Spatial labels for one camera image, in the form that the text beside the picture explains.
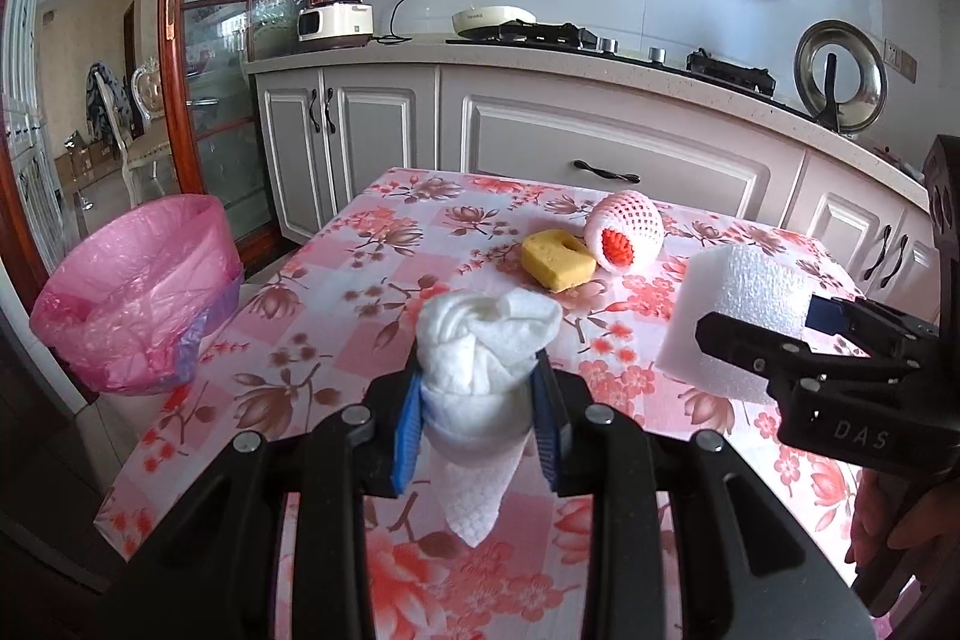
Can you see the small yellow sponge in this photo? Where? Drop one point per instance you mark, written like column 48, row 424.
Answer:
column 557, row 260

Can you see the white ornate chair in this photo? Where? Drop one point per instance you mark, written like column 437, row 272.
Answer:
column 110, row 116

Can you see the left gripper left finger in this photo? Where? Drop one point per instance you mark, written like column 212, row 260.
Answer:
column 367, row 449

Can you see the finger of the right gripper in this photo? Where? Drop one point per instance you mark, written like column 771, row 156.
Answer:
column 794, row 374
column 838, row 316

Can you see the white foam block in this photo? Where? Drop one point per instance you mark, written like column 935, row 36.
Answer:
column 735, row 311

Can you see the white rice cooker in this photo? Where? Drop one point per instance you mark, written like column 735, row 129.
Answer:
column 335, row 23

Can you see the black gas stove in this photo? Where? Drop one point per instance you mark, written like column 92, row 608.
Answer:
column 570, row 38

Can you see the pink lined trash bin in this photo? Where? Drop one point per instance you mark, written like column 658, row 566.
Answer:
column 129, row 307

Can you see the white kitchen cabinets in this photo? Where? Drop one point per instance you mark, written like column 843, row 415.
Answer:
column 332, row 122

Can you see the white pan on stove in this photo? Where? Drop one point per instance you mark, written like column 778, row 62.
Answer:
column 491, row 19

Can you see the floral pink tablecloth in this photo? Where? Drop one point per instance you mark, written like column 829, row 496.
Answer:
column 433, row 265

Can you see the round steel pot lid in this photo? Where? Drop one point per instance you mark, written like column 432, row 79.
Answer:
column 840, row 77

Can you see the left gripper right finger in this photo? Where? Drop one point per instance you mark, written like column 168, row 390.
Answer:
column 589, row 449

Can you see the white paper towel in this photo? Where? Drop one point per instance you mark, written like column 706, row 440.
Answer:
column 476, row 356

